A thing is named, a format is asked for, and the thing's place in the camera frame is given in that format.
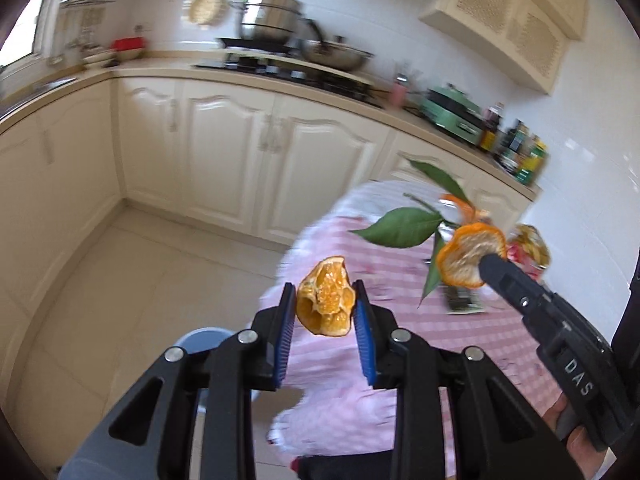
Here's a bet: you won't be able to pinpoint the gold snack bag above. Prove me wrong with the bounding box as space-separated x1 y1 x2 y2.
508 223 551 269

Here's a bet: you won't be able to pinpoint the dark snack wrapper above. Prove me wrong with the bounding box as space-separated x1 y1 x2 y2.
442 285 485 315

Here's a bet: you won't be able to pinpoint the orange peel piece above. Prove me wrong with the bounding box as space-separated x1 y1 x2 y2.
295 256 356 337

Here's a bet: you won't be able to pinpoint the orange peel with leaves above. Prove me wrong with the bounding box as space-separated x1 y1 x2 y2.
354 159 508 299

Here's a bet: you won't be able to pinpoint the blue plastic trash bucket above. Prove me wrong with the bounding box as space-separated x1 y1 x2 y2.
174 326 259 413

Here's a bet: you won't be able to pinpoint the steel kitchen sink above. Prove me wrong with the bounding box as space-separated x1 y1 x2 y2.
1 76 79 122

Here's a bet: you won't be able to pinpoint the kitchen window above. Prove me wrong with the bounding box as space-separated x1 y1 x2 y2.
0 0 43 66

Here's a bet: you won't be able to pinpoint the person right hand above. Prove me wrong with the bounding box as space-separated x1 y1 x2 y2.
542 394 606 479

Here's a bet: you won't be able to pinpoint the green yellow oil bottle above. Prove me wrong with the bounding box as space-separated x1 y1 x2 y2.
516 140 547 185

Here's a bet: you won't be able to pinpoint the dark glass bottle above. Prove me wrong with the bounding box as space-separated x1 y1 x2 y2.
496 120 529 174

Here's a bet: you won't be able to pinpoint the dark soy sauce bottle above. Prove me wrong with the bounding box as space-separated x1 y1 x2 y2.
477 102 504 153

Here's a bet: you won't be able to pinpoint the green electric cooker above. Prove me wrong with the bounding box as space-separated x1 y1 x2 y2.
420 84 484 146

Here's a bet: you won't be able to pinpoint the lower cream cabinets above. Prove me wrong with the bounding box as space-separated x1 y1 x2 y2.
1 66 539 391

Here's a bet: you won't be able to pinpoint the cream cabinets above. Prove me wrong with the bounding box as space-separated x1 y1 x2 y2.
420 0 588 94
1 66 539 391

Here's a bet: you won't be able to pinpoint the pink utensil cup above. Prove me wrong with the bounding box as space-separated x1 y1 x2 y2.
390 73 409 108

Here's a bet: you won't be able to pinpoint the upper cream cabinets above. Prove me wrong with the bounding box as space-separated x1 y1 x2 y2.
420 0 588 94

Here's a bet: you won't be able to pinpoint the steel wok pan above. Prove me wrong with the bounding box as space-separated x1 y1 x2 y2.
299 18 374 73

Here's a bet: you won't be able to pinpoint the black gas stove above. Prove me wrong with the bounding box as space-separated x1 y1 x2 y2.
193 49 383 108

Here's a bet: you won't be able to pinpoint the steel stock pot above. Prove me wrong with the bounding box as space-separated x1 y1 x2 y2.
234 0 303 44

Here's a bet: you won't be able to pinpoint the red bowl lid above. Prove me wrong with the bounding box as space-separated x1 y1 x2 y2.
112 36 146 62

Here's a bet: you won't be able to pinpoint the cream round strainer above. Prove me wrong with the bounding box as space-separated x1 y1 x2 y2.
186 0 228 27

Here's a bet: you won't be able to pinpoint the hanging utensil rack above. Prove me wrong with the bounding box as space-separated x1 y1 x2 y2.
53 0 117 60

